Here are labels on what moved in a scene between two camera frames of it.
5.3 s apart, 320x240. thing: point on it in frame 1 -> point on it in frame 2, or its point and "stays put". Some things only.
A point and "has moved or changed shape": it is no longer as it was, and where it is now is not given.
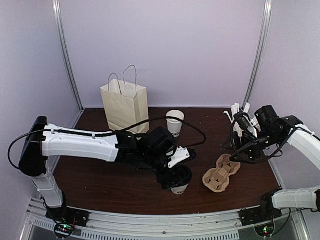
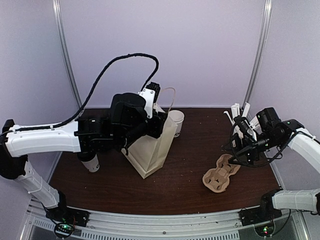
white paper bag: (125, 106) has moved or changed shape
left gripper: (163, 179) -> (159, 119)
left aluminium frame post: (56, 6) stays put
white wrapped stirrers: (235, 109) stays put
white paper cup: (179, 190) -> (93, 165)
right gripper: (253, 148) stays put
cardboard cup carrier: (217, 180) stays put
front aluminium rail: (224, 225) stays put
